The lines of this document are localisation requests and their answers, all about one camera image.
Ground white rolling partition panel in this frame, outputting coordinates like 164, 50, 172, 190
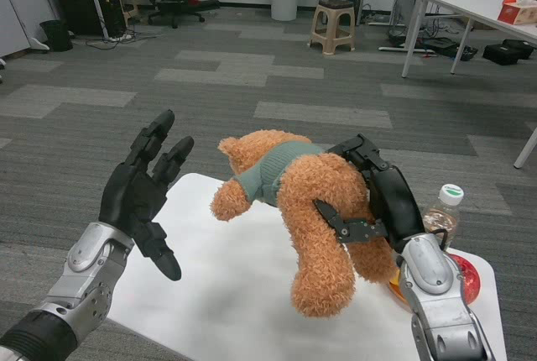
0, 0, 51, 85

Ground beige plastic stool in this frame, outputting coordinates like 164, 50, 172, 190
309, 0, 357, 55

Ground clear water bottle white cap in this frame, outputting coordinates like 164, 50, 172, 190
420, 183, 466, 251

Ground flat black case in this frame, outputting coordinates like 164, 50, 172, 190
423, 37, 479, 62

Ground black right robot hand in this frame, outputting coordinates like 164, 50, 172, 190
313, 133, 425, 258

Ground black trash bin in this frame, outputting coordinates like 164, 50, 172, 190
39, 19, 75, 53

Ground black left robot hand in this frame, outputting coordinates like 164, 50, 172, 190
98, 108, 196, 282

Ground black cabinet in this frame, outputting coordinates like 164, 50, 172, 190
50, 0, 127, 37

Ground large white table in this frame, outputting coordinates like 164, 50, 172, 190
401, 0, 537, 169

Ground brown toy bear green shirt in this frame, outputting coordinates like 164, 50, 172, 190
209, 128, 399, 319

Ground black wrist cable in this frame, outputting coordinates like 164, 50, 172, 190
427, 228, 450, 249

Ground black bag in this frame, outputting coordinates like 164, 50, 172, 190
482, 39, 536, 66

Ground red orange tissue box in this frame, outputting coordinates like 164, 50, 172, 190
498, 0, 537, 26

